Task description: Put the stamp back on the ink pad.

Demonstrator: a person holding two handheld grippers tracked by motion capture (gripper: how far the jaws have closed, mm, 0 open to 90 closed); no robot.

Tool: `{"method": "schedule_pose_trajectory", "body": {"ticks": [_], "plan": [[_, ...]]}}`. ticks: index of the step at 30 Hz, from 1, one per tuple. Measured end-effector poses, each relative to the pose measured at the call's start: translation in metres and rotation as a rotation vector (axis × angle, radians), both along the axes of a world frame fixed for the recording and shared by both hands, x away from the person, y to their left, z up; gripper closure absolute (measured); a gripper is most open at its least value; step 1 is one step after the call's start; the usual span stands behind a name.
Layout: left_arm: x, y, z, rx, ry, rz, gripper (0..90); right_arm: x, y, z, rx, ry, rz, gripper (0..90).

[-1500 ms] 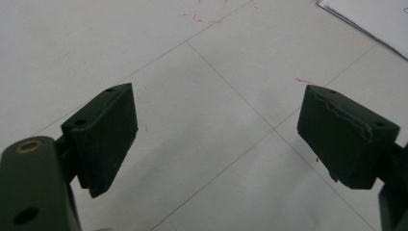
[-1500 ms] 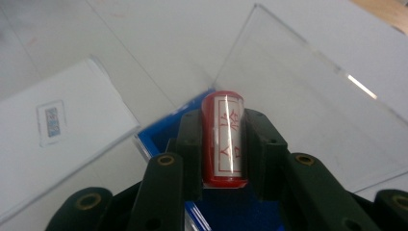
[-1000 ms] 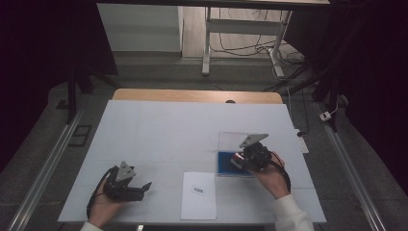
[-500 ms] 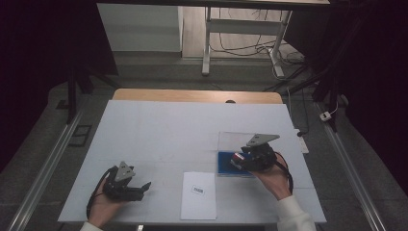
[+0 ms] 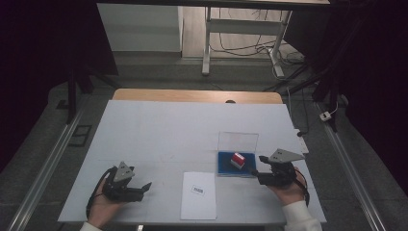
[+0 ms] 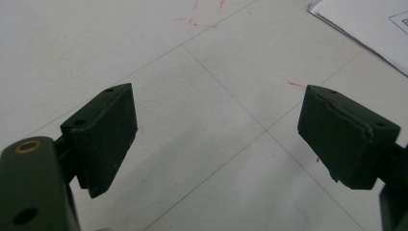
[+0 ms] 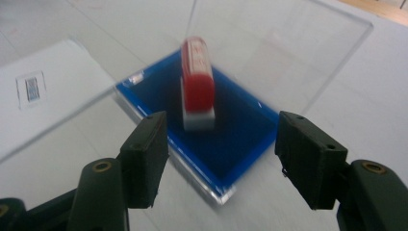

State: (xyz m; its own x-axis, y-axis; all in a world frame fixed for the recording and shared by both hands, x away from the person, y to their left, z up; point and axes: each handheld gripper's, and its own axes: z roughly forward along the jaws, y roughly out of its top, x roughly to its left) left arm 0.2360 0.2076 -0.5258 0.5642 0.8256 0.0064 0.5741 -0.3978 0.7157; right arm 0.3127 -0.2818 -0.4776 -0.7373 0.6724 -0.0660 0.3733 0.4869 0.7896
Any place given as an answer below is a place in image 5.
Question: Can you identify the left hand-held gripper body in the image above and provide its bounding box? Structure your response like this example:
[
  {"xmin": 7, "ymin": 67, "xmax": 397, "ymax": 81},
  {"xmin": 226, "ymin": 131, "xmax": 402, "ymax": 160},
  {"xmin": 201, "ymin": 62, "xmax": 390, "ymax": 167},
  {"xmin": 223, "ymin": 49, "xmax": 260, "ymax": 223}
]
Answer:
[{"xmin": 101, "ymin": 161, "xmax": 144, "ymax": 203}]

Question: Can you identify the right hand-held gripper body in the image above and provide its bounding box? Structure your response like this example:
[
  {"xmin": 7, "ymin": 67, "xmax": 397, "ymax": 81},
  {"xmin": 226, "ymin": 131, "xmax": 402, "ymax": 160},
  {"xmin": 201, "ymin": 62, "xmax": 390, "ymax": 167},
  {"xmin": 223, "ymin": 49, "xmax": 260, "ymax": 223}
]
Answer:
[{"xmin": 257, "ymin": 147, "xmax": 306, "ymax": 188}]

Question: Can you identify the red and white stamp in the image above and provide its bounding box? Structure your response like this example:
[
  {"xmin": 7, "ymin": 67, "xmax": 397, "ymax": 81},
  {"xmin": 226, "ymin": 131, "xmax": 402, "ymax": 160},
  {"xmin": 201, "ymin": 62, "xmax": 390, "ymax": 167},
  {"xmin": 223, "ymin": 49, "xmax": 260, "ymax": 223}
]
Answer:
[{"xmin": 230, "ymin": 151, "xmax": 246, "ymax": 170}]

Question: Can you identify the blue ink pad box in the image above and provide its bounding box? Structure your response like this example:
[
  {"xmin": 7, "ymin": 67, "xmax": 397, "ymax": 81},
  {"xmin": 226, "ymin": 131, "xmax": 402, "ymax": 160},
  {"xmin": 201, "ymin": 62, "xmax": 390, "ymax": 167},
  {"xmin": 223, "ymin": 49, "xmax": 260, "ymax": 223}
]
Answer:
[{"xmin": 217, "ymin": 131, "xmax": 260, "ymax": 179}]

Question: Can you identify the person's right hand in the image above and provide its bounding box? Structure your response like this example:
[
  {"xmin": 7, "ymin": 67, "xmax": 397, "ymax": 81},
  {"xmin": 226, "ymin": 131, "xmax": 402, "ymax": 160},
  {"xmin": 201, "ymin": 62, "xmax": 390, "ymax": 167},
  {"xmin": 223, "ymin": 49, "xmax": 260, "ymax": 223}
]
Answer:
[{"xmin": 267, "ymin": 166, "xmax": 310, "ymax": 207}]

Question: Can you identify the person's left hand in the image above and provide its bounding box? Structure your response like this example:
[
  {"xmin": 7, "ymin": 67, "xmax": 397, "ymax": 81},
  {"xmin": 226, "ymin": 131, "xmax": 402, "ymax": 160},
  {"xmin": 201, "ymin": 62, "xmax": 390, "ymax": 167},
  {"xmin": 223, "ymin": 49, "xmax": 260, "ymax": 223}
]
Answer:
[{"xmin": 87, "ymin": 180, "xmax": 128, "ymax": 230}]

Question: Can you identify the white table cover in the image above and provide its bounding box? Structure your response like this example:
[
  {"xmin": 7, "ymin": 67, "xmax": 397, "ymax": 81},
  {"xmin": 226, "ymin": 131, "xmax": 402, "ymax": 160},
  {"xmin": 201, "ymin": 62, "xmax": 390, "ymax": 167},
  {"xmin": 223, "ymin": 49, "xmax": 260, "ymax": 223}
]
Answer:
[{"xmin": 57, "ymin": 99, "xmax": 327, "ymax": 224}]

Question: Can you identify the white paper sheet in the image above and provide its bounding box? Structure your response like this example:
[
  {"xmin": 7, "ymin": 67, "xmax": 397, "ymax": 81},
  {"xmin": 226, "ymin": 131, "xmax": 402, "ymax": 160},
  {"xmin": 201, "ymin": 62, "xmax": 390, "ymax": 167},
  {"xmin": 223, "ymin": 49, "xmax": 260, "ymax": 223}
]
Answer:
[{"xmin": 180, "ymin": 171, "xmax": 218, "ymax": 221}]

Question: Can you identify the person's right white sleeve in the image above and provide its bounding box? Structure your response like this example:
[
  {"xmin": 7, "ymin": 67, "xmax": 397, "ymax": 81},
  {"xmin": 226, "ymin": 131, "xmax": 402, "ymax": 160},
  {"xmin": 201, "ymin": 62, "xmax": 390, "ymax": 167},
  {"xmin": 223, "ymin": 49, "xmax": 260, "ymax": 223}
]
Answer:
[{"xmin": 281, "ymin": 199, "xmax": 325, "ymax": 231}]

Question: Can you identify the person's white sleeve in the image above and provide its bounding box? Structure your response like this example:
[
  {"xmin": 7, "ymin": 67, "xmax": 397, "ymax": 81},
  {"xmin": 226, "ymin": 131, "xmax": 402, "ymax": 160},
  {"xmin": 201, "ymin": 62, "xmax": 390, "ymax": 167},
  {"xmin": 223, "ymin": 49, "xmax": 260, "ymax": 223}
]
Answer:
[
  {"xmin": 79, "ymin": 221, "xmax": 103, "ymax": 231},
  {"xmin": 281, "ymin": 199, "xmax": 325, "ymax": 231}
]

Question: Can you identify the person's left white sleeve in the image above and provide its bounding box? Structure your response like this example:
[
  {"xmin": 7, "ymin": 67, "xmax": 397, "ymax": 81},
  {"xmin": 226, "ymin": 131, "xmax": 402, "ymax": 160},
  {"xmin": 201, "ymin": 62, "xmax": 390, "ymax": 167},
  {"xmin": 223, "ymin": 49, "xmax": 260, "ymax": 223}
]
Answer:
[{"xmin": 79, "ymin": 221, "xmax": 103, "ymax": 231}]

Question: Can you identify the black tripod stand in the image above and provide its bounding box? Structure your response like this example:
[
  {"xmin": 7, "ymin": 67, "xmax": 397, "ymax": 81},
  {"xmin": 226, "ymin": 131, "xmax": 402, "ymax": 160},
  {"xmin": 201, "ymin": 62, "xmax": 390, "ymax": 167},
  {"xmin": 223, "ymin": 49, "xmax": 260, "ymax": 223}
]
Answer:
[{"xmin": 263, "ymin": 59, "xmax": 343, "ymax": 133}]

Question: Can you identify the black metal stand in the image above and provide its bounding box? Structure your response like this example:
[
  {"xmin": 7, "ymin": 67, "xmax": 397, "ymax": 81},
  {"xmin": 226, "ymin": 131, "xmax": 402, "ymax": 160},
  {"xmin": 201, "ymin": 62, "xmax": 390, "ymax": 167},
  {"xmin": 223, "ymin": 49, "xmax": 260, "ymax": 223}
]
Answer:
[{"xmin": 64, "ymin": 62, "xmax": 120, "ymax": 125}]

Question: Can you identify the wooden table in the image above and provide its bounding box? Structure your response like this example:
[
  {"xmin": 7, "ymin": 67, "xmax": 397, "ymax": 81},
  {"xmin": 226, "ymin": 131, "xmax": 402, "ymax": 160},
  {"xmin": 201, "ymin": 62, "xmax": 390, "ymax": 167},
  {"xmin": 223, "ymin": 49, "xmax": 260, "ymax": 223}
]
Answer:
[{"xmin": 112, "ymin": 88, "xmax": 284, "ymax": 105}]

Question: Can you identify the dark curtain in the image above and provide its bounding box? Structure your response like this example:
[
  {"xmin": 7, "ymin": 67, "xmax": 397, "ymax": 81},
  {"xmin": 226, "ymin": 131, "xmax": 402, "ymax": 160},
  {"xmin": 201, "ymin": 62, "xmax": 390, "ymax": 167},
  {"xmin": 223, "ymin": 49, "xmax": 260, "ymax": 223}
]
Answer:
[
  {"xmin": 283, "ymin": 0, "xmax": 408, "ymax": 200},
  {"xmin": 0, "ymin": 0, "xmax": 119, "ymax": 176}
]

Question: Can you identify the white cabinet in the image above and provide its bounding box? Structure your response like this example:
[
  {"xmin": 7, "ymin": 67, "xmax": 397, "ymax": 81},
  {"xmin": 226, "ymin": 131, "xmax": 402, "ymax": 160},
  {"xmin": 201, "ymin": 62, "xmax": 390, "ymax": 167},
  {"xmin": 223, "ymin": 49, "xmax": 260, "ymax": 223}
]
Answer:
[{"xmin": 96, "ymin": 3, "xmax": 184, "ymax": 53}]

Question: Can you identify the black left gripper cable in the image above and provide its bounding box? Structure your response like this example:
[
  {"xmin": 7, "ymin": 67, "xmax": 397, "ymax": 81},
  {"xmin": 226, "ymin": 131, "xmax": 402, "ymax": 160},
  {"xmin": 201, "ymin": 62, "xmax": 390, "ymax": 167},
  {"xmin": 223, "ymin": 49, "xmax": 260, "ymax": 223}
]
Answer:
[{"xmin": 85, "ymin": 165, "xmax": 116, "ymax": 220}]

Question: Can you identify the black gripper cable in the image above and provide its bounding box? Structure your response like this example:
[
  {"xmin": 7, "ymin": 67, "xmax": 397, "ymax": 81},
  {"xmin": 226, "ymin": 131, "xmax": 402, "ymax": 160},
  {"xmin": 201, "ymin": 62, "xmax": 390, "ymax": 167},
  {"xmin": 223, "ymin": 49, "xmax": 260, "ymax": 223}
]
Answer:
[
  {"xmin": 85, "ymin": 165, "xmax": 116, "ymax": 220},
  {"xmin": 292, "ymin": 167, "xmax": 311, "ymax": 208}
]

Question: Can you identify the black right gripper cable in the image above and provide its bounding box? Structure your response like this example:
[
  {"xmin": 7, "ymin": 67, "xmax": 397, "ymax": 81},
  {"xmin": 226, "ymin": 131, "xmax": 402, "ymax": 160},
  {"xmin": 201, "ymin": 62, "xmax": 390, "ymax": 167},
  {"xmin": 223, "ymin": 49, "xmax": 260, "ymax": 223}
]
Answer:
[{"xmin": 292, "ymin": 167, "xmax": 311, "ymax": 208}]

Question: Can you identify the aluminium floor rail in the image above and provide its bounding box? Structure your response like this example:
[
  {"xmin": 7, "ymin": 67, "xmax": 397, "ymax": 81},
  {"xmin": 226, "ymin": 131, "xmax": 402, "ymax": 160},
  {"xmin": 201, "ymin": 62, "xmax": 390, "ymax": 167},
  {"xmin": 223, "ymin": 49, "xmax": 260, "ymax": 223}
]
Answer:
[
  {"xmin": 315, "ymin": 101, "xmax": 389, "ymax": 231},
  {"xmin": 6, "ymin": 107, "xmax": 85, "ymax": 231}
]

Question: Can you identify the white desk frame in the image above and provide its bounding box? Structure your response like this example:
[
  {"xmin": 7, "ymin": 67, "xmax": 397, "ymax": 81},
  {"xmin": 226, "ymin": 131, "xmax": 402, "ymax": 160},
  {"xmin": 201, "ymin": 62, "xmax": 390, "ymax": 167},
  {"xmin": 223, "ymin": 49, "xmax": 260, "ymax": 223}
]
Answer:
[{"xmin": 95, "ymin": 0, "xmax": 331, "ymax": 79}]

